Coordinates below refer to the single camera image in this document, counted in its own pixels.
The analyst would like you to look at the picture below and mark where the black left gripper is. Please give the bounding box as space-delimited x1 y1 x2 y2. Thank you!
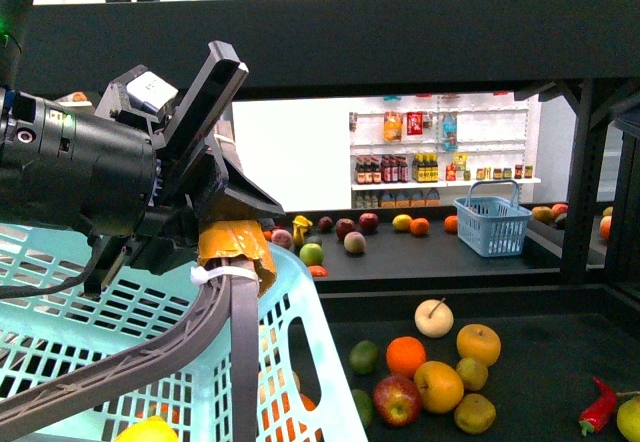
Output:
84 41 284 295

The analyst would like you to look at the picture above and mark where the grey basket handle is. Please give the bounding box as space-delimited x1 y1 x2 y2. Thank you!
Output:
1 257 260 441

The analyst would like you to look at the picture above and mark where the large light blue basket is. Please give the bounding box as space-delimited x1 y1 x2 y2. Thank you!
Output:
1 224 366 441

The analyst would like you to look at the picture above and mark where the yellow lemon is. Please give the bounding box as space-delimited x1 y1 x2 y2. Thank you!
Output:
114 416 179 442

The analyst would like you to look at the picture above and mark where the green apple back shelf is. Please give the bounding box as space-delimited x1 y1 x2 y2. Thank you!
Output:
299 243 324 267

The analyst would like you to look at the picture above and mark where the peach back shelf centre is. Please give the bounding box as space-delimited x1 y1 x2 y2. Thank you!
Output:
343 231 367 255

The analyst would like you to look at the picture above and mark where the red apple back shelf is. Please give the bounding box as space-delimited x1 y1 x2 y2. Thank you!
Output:
358 212 379 234

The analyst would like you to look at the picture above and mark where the yellow lemon back shelf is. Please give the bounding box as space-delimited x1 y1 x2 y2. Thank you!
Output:
392 214 413 232

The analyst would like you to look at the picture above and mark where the orange beside back lemon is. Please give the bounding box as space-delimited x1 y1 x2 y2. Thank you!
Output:
409 217 430 237

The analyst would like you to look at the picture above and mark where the black metal shelf rack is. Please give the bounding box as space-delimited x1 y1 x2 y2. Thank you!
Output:
18 0 639 441

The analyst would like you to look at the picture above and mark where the orange tape wrap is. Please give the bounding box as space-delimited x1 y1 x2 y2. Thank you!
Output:
198 220 277 297

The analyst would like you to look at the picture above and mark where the dark red apple back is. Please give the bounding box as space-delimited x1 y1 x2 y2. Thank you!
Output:
335 218 356 241

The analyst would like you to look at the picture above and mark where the green lime front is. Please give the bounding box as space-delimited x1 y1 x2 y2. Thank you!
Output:
348 340 379 375

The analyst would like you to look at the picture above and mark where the white pear with stem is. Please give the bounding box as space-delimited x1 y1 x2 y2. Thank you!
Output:
414 298 454 338

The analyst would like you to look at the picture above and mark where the orange near front pile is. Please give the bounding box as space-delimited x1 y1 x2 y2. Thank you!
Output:
385 336 427 379

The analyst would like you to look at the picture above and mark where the small blue basket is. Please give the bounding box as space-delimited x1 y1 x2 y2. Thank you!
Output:
453 180 533 258

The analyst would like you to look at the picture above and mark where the red apple front pile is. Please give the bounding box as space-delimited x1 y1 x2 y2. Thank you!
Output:
373 374 422 428

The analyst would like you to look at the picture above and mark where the large yellow orange apple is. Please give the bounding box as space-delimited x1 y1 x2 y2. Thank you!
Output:
413 361 464 414

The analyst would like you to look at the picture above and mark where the golden yellow apple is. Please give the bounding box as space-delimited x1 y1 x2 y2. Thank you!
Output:
456 324 502 367

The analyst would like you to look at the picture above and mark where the brown kiwi upper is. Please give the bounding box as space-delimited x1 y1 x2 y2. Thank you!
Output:
456 357 489 392

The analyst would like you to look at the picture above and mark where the red chili pepper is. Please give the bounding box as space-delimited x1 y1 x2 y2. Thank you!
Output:
578 377 618 436

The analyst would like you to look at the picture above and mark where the yellow green pear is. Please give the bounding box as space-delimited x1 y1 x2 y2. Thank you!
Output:
616 395 640 442

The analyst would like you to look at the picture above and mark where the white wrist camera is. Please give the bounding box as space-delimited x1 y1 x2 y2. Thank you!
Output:
124 65 178 117

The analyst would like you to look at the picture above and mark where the white product wall shelf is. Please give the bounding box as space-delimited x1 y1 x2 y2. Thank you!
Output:
349 92 541 209

